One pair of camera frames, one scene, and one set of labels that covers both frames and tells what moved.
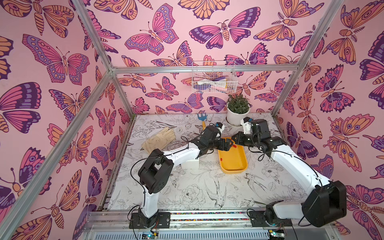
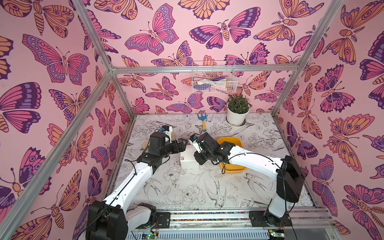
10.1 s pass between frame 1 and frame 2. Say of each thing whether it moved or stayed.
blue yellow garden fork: stayed
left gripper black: moved
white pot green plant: stayed
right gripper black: moved
